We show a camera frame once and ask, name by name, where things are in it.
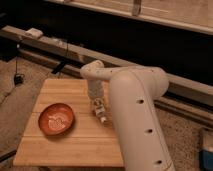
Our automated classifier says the small white bottle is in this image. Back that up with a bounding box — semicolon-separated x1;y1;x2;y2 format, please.
92;98;107;123

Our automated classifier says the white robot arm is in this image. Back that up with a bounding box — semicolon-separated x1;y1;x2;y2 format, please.
80;60;176;171

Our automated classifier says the orange ceramic bowl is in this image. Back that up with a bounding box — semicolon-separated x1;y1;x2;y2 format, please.
38;103;75;136

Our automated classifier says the wooden board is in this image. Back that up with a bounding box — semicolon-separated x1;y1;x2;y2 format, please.
13;79;123;167

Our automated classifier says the white block on beam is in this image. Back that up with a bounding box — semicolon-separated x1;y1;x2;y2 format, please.
25;28;43;38

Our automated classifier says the blue and white container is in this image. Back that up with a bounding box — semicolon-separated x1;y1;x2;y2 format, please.
199;129;213;171

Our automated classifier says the wooden beam rail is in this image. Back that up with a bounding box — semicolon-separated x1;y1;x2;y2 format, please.
0;26;213;106

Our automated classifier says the black cable with plug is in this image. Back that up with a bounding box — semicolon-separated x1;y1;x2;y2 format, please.
0;43;25;104

